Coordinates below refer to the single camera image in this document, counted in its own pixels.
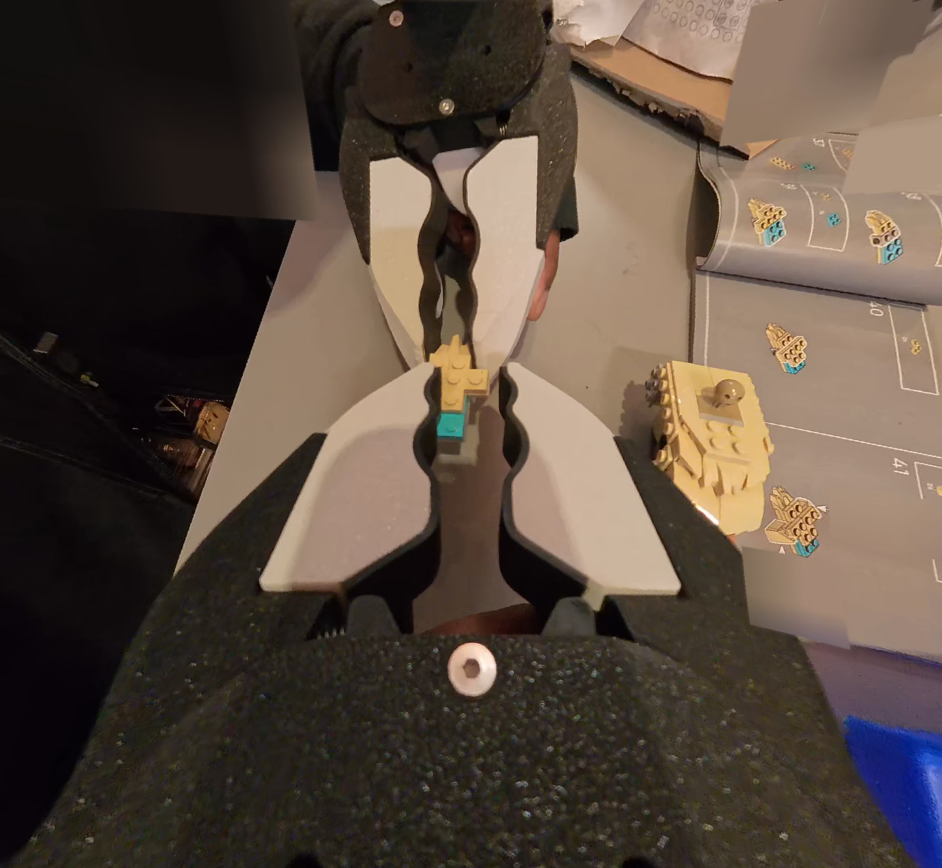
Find brown cardboard sheet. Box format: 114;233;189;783
569;37;783;160

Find tan and brown brick model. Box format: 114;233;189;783
643;359;777;538

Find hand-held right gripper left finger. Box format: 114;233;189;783
259;362;443;595

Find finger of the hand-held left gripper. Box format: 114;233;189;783
464;136;543;363
366;156;437;370

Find white paper bags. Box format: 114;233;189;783
624;0;819;79

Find black bag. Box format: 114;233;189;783
0;324;247;847

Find grey building instruction booklet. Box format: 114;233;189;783
690;132;942;593

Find colourful printed packaging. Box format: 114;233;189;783
146;392;234;503

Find person's right hand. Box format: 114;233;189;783
423;603;547;637

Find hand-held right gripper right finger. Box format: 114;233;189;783
499;362;681;601

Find blue plastic bin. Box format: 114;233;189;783
841;714;942;868

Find light grey desk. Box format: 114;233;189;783
171;59;942;729

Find person's left hand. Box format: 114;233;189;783
528;252;559;322

